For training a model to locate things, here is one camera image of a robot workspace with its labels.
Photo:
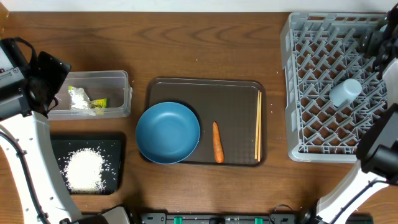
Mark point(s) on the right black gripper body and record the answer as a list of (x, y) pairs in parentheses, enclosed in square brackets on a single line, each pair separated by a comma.
[(376, 41)]

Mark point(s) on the light blue cup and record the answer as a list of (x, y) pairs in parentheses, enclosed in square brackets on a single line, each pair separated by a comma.
[(348, 91)]

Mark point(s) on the dark blue plate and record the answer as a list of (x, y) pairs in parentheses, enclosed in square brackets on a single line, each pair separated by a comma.
[(167, 133)]

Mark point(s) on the yellow foil snack wrapper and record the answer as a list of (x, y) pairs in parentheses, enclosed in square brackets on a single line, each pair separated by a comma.
[(96, 107)]

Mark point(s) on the pile of white rice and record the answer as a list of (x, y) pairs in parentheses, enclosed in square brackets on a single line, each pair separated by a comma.
[(83, 172)]

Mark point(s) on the light blue bowl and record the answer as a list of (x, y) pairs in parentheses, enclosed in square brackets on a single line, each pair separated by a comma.
[(383, 28)]

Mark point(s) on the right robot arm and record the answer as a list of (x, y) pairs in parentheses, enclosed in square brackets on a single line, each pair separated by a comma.
[(376, 165)]

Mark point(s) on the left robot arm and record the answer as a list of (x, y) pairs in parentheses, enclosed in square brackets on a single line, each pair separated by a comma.
[(28, 89)]

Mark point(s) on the grey dishwasher rack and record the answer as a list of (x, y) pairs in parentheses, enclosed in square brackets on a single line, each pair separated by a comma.
[(319, 51)]

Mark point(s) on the dark brown serving tray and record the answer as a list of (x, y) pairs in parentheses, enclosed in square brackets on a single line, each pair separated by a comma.
[(231, 103)]

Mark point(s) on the orange carrot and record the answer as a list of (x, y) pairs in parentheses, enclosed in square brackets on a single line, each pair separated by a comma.
[(217, 145)]

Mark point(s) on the black plastic tray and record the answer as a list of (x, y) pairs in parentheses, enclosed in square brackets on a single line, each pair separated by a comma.
[(110, 146)]

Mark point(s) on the clear plastic bin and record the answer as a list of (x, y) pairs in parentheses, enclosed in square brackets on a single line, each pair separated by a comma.
[(113, 86)]

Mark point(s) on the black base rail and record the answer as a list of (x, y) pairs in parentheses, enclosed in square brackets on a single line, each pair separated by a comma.
[(163, 218)]

